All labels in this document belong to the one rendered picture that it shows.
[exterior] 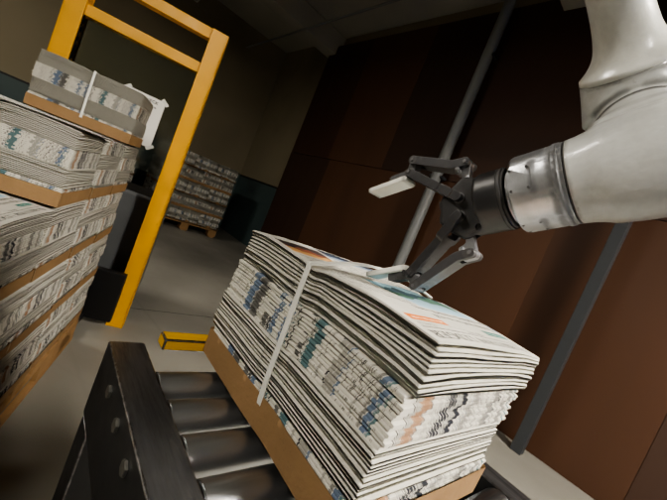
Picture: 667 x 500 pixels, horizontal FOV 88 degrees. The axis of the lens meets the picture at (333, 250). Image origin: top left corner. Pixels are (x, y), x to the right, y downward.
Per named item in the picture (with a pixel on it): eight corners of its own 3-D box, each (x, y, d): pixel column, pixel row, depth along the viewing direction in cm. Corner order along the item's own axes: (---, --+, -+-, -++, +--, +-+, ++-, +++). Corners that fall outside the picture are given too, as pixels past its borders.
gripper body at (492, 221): (500, 151, 39) (428, 176, 46) (506, 220, 37) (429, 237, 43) (523, 176, 44) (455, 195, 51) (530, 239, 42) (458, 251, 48)
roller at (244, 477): (197, 530, 31) (174, 555, 33) (450, 451, 62) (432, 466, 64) (189, 471, 34) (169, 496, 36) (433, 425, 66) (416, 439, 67)
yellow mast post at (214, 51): (104, 324, 209) (213, 27, 196) (108, 318, 218) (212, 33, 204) (121, 328, 213) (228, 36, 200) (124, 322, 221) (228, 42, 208)
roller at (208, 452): (179, 465, 36) (161, 499, 37) (422, 423, 67) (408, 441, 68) (170, 426, 40) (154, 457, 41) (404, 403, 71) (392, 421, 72)
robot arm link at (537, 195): (567, 208, 32) (501, 222, 37) (589, 234, 38) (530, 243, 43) (556, 125, 35) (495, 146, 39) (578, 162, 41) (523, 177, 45)
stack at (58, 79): (-63, 350, 141) (38, 44, 132) (-19, 320, 169) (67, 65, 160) (49, 368, 156) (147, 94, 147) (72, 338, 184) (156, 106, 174)
